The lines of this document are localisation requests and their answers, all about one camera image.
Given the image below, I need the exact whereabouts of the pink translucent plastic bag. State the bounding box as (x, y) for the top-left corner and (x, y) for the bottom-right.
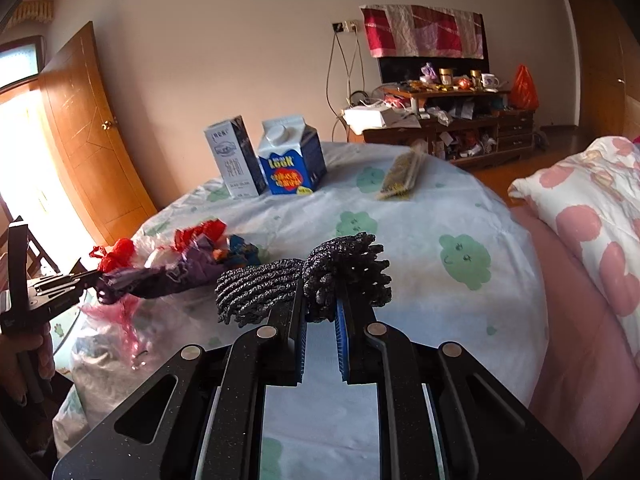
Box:
(80, 295), (148, 370)

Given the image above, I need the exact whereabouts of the purple snack wrapper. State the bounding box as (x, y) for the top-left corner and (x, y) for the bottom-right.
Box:
(93, 236), (230, 304)

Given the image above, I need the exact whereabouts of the black speckled foam net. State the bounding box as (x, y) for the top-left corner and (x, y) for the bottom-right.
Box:
(215, 232), (392, 327)

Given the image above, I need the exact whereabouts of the red crinkled wrapper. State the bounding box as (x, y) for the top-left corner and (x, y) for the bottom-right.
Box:
(172, 219), (227, 252)

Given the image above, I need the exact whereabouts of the red plastic bag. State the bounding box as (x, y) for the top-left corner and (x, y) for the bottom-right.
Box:
(89, 238), (136, 273)

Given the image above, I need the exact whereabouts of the clear white plastic bag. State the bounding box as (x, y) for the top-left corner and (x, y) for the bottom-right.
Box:
(131, 237), (181, 269)

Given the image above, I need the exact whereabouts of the orange blue candy wrapper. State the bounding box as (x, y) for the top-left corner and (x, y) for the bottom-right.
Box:
(213, 234), (260, 269)

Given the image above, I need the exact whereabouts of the person's left hand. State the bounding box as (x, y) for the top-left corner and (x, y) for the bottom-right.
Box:
(0, 326), (58, 406)

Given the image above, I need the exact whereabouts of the dark wooden chair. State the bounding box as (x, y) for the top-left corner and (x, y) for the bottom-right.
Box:
(26, 231), (60, 278)

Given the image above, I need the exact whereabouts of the white green patterned tablecloth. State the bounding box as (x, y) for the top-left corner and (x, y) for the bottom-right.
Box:
(54, 144), (549, 479)

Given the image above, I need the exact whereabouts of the wooden door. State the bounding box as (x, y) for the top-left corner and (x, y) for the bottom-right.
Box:
(38, 23), (156, 246)

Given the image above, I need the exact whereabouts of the flat yellow snack packet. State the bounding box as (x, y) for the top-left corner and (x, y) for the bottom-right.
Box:
(376, 150), (425, 200)

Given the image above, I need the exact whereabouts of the white tall milk carton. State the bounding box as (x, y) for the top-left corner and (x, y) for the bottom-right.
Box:
(204, 116), (267, 198)

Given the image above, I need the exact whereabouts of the pink heart patterned quilt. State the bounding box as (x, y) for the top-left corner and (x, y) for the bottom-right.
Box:
(508, 136), (640, 356)

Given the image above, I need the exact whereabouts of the blue gable-top milk carton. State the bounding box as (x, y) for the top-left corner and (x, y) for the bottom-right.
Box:
(258, 115), (326, 195)

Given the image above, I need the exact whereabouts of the cluttered wooden tv cabinet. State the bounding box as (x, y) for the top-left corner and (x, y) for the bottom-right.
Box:
(346, 84), (535, 168)

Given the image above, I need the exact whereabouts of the orange plastic bag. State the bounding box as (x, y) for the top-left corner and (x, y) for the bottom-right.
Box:
(508, 64), (539, 112)

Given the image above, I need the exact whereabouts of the white mug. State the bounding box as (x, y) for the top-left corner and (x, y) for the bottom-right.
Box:
(480, 73), (501, 91)

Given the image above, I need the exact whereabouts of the black television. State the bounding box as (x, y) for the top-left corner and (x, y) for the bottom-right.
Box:
(376, 54), (492, 86)

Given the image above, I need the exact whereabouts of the red pink cloth cover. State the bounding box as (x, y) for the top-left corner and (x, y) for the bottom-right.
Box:
(360, 4), (485, 60)

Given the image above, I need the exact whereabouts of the dark wooden wardrobe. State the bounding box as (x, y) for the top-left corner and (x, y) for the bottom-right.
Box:
(564, 0), (639, 141)

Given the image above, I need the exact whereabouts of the white hanging cable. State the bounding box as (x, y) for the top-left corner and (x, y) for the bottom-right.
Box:
(324, 31), (367, 143)

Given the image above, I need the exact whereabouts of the wall power outlet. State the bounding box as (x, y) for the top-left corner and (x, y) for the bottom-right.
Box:
(332, 21), (358, 34)

